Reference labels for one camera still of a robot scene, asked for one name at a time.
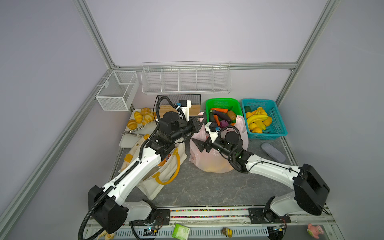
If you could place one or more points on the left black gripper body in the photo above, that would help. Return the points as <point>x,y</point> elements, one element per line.
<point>191,126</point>

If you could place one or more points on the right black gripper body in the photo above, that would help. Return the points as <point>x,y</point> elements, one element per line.
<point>220,146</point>

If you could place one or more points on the pink plastic grocery bag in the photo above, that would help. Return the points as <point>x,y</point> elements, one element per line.
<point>213,161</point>

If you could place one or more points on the white canvas tote bag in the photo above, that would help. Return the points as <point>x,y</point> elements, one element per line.
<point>162,174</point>

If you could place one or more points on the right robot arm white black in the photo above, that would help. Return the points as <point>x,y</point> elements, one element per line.
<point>309,192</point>

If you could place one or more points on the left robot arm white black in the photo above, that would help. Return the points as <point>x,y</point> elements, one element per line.
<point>107,204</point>

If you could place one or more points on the purple onion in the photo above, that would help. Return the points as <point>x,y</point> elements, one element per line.
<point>224,124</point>

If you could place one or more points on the dark purple eggplant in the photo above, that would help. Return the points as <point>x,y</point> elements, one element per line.
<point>222,116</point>

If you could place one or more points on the brown potato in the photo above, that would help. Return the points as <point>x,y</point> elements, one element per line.
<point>232,115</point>

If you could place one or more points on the orange carrot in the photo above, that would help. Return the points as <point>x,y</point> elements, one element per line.
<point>220,110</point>

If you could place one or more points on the green plastic basket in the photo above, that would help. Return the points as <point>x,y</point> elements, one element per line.
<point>223,103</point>

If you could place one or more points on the yellow banana bunch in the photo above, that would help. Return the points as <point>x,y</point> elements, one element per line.
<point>257,120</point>

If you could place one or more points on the croissant bread right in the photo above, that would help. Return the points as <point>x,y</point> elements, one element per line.
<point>148,116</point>

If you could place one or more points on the croissant bread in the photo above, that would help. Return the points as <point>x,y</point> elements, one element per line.
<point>148,116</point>
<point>132,124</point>
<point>138,117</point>

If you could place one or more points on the teal plastic basket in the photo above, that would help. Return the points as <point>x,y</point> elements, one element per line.
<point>276,129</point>

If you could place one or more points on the white bread tray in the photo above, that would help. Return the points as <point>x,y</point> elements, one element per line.
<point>128,142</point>

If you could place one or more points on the croissant bread middle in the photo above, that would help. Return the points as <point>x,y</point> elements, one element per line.
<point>138,117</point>

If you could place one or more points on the grey oval pad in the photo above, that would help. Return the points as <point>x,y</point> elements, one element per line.
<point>273,153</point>

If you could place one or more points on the croissant bread front left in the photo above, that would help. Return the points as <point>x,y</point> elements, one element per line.
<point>132,124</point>

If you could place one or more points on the metal tongs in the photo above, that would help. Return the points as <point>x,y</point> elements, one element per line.
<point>135,133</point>

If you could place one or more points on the small yellow round toy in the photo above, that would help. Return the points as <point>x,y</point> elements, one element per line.
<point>227,232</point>

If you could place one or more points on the green small box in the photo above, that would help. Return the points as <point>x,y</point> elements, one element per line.
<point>181,232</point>

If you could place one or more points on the pink toy figure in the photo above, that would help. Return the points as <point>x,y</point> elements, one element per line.
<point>315,231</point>

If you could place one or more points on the black wire shelf wooden board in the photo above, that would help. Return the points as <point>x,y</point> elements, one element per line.
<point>194,110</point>

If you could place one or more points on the white wire wall basket long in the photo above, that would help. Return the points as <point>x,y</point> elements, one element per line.
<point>207,77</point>

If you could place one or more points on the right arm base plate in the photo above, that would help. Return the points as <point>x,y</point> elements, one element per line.
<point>258,215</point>

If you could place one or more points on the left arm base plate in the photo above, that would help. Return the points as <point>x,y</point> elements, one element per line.
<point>158,217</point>

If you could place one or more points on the white mesh wall box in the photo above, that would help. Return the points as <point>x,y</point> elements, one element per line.
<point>118,91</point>

